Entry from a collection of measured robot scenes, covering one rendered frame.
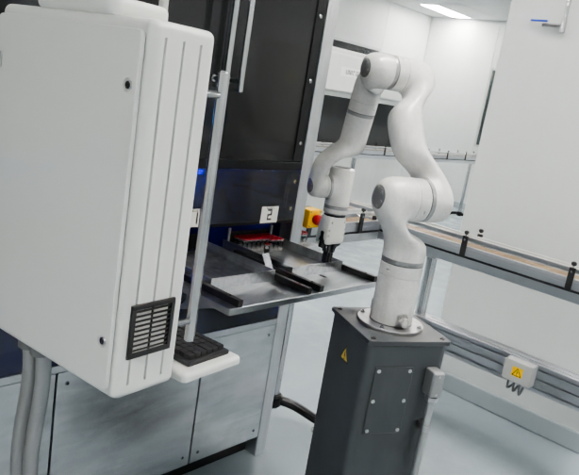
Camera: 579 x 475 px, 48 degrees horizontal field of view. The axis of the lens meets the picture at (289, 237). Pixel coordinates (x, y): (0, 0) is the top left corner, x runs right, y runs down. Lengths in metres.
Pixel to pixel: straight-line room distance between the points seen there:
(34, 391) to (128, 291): 0.48
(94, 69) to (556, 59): 2.52
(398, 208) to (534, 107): 1.80
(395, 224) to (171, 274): 0.66
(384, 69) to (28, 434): 1.32
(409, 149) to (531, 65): 1.72
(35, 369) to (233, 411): 1.07
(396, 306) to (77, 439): 1.04
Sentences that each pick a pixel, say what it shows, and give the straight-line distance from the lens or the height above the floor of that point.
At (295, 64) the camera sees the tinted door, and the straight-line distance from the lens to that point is 2.31.
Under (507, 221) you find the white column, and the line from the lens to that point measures 3.48.
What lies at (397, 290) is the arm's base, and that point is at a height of 0.98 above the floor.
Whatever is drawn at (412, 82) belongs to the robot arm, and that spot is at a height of 1.54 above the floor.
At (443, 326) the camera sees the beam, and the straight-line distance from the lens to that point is 3.02.
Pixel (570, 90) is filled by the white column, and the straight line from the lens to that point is 3.39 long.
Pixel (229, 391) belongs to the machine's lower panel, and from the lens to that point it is 2.51.
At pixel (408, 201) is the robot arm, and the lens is 1.75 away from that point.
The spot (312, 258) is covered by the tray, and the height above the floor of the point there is 0.88.
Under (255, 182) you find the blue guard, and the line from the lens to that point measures 2.24.
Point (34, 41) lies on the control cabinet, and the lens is 1.50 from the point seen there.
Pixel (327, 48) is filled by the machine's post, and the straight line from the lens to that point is 2.42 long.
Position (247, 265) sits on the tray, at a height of 0.89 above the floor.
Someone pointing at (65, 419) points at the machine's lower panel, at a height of 0.42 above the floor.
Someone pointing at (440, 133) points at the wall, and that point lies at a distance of 11.18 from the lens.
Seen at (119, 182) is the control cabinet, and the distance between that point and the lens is 1.27.
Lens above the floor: 1.47
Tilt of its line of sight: 13 degrees down
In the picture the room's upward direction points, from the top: 9 degrees clockwise
